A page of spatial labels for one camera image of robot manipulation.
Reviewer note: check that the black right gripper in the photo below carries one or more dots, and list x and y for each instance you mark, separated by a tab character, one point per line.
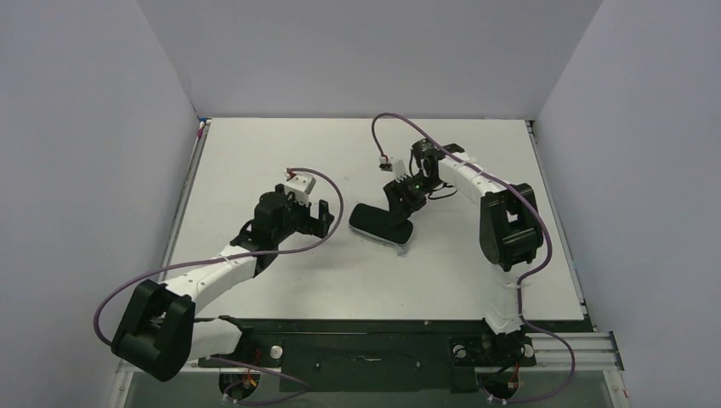
404	193

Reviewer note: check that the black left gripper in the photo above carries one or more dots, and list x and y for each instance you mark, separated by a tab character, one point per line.
310	219

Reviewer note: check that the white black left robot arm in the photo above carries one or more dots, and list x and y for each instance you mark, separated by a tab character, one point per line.
160	329

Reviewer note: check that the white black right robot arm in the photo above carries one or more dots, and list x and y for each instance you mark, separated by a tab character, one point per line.
510	232

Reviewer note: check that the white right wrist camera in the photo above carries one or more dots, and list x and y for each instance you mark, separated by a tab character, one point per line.
396	167

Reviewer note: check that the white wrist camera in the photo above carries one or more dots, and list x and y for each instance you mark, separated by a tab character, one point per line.
299	188
396	167

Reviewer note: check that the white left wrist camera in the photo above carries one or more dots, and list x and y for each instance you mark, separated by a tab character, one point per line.
299	188

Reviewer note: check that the aluminium rail frame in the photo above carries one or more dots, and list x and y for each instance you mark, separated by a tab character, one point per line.
593	351

